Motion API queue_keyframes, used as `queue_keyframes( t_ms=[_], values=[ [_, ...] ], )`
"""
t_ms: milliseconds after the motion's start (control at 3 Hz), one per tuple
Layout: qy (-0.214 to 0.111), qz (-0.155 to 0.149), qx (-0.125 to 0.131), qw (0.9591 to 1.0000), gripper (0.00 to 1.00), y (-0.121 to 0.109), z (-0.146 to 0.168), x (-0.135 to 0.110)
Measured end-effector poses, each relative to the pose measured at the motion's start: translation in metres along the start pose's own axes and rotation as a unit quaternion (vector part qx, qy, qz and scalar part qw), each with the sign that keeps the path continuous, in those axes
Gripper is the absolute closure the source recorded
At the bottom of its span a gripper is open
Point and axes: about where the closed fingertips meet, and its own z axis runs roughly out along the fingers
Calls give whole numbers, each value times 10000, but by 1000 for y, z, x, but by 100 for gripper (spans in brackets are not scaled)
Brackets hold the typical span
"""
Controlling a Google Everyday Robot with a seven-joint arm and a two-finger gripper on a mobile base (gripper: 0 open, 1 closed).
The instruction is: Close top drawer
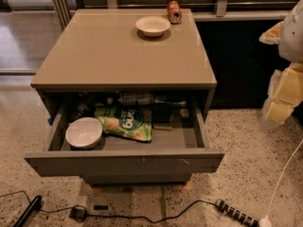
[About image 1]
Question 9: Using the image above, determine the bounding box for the black power adapter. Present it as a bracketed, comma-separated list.
[69, 205, 87, 222]

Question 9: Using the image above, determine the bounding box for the grey top drawer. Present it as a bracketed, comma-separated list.
[25, 106, 224, 178]

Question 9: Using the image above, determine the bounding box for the white plug and cable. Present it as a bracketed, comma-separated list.
[258, 138, 303, 227]

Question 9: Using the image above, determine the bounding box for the black power cable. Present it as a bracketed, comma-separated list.
[0, 190, 219, 224]

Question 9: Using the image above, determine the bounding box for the grey drawer cabinet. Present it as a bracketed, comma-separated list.
[29, 9, 218, 187]

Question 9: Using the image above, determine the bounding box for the black power strip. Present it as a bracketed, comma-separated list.
[215, 199, 258, 227]

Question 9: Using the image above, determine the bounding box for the green snack bag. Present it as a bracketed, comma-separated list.
[95, 106, 152, 142]

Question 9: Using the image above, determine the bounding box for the black bar on floor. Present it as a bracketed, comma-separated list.
[13, 195, 42, 227]

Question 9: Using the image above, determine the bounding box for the orange soda can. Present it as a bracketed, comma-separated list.
[167, 1, 182, 24]

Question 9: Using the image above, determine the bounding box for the white bowl in drawer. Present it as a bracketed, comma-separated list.
[65, 117, 102, 149]

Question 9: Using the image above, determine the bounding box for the plastic bottle in drawer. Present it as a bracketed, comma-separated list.
[106, 91, 187, 107]

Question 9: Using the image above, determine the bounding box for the yellow foam padded gripper finger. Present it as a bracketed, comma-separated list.
[259, 21, 303, 124]

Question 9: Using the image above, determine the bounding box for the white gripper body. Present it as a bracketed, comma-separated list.
[278, 0, 303, 62]

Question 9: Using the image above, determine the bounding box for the white bowl on cabinet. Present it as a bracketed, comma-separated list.
[135, 16, 170, 38]

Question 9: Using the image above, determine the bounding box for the dark box in drawer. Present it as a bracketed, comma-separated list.
[152, 103, 172, 131]

